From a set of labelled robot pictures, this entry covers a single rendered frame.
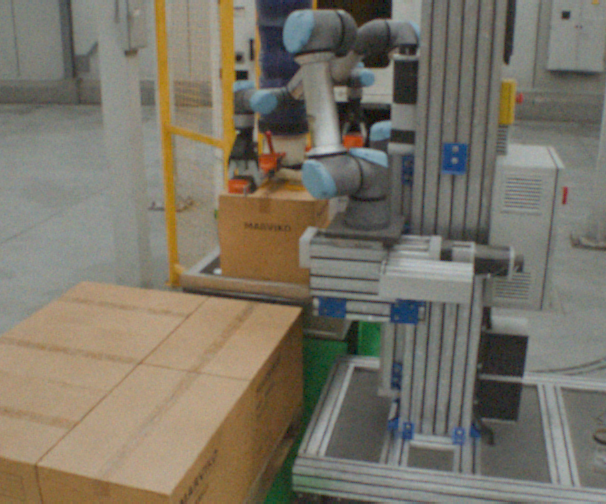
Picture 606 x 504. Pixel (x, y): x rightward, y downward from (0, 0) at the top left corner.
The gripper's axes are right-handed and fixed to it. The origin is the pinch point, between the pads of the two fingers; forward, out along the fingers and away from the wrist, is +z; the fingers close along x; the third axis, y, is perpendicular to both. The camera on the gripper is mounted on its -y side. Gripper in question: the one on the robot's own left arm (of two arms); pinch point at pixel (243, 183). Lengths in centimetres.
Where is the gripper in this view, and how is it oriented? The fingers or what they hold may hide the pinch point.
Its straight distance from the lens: 253.7
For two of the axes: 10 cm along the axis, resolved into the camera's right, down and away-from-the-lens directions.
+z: 0.0, 9.4, 3.4
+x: -9.8, -0.8, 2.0
